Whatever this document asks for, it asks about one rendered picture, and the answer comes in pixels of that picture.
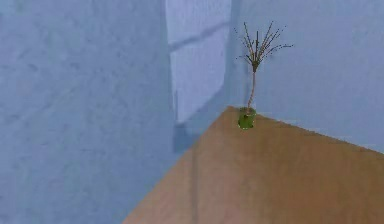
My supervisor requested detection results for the bare house plant green pot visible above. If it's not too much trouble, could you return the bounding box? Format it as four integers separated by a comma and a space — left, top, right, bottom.
234, 21, 295, 131

